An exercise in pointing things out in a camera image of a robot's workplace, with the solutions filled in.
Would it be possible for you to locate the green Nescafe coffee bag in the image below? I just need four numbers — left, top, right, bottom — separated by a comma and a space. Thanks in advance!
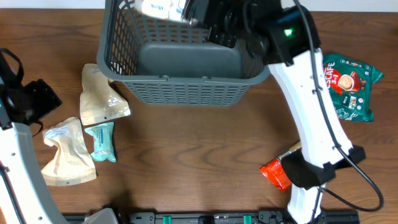
323, 53, 384, 122

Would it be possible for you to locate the red spaghetti pasta packet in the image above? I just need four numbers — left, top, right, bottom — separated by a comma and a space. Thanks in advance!
259, 141, 302, 191

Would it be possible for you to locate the white tissue pack box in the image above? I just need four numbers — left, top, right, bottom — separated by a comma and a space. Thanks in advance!
132, 0, 200, 27

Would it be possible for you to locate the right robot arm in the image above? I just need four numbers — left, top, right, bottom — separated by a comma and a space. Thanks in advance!
182, 1, 365, 223

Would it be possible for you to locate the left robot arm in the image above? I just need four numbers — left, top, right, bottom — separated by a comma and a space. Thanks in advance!
1, 48, 66, 223

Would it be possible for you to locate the dark grey plastic basket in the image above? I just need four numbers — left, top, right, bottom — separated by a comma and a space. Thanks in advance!
97, 1, 270, 106

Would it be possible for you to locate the beige paper pouch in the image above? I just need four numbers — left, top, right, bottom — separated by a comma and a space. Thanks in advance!
41, 117, 97, 186
80, 63, 131, 126

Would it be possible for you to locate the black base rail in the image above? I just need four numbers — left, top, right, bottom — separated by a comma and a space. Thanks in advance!
62, 208, 361, 224

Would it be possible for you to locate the teal wet wipes pack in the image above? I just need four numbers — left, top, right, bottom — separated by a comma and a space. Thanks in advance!
85, 122, 117, 162

